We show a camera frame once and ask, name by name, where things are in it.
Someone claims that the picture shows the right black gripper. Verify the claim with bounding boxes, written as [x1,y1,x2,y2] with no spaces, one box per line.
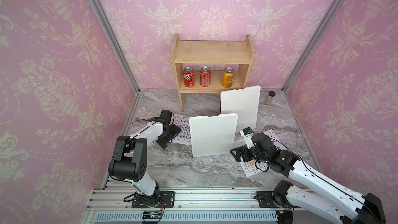
[229,142,270,166]

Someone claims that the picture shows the paper menu sheet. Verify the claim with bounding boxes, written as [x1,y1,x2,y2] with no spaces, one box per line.
[172,115,191,146]
[233,129,287,178]

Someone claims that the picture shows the white rack board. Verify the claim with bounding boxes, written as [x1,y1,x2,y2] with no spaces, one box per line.
[220,86,261,133]
[189,113,238,158]

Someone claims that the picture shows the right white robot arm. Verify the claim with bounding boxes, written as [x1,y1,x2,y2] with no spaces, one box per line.
[230,128,386,224]

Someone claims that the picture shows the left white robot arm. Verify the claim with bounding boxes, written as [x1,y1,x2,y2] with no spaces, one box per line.
[108,110,181,208]

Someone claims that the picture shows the small dark-capped spice bottle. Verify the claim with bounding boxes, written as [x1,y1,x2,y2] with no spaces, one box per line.
[265,91,276,105]

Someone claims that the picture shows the red cola can left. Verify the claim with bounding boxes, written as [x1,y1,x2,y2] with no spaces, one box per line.
[183,67,195,88]

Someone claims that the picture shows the red cola can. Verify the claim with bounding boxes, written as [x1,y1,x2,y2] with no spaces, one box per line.
[200,66,211,87]
[183,67,195,88]

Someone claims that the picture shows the small green circuit board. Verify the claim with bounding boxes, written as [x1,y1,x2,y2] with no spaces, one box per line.
[143,212,163,221]

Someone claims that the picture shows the orange soda can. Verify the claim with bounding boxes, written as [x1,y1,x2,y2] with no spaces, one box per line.
[222,67,235,88]

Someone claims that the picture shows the red cola can middle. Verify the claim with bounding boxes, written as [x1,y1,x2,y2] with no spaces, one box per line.
[200,66,211,87]

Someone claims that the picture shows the wooden two-tier shelf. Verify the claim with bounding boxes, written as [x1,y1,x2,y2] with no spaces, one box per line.
[171,34,256,112]

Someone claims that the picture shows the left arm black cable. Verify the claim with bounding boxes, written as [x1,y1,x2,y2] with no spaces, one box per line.
[135,117,162,124]

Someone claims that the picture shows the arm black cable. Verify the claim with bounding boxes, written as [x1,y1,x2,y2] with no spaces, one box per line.
[267,136,308,169]
[135,117,162,124]

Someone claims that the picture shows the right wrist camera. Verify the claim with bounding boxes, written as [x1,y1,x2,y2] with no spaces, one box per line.
[240,127,254,149]

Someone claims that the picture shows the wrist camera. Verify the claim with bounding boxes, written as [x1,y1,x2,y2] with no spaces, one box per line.
[160,110,174,125]
[240,127,254,149]

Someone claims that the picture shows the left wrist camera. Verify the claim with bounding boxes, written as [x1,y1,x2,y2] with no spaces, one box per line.
[160,110,174,125]

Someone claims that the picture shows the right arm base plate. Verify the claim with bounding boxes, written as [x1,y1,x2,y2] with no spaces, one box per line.
[254,191,295,210]

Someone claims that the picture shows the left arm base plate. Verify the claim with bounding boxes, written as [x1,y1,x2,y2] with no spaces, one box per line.
[132,191,175,208]

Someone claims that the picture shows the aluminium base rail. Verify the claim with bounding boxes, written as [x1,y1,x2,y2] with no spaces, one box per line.
[81,174,355,224]

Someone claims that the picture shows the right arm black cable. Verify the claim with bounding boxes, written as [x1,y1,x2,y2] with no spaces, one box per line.
[267,136,308,169]

